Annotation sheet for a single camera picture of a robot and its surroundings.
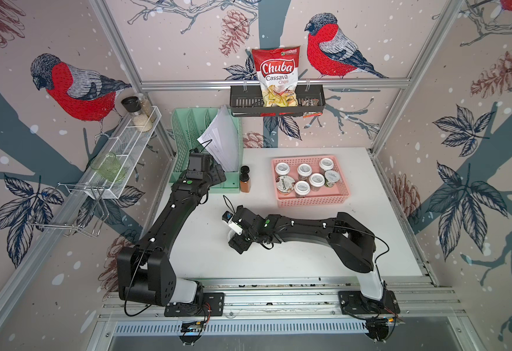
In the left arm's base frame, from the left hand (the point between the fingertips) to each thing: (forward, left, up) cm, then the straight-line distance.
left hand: (215, 168), depth 85 cm
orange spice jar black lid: (+4, -11, -15) cm, 19 cm away
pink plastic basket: (+4, -56, -26) cm, 61 cm away
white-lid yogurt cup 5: (+1, -37, -16) cm, 40 cm away
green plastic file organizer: (+25, +17, +1) cm, 30 cm away
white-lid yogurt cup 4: (+4, -44, -15) cm, 46 cm away
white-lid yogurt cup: (+12, -29, -15) cm, 35 cm away
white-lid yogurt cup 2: (+11, -39, -16) cm, 43 cm away
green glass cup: (-10, +30, +13) cm, 35 cm away
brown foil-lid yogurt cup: (+4, -29, -17) cm, 34 cm away
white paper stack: (+17, 0, +1) cm, 17 cm away
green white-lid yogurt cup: (+7, -52, -16) cm, 55 cm away
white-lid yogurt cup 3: (+16, -51, -16) cm, 56 cm away
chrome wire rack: (-27, +32, +14) cm, 44 cm away
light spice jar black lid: (+10, -10, -13) cm, 19 cm away
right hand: (-21, -8, -18) cm, 29 cm away
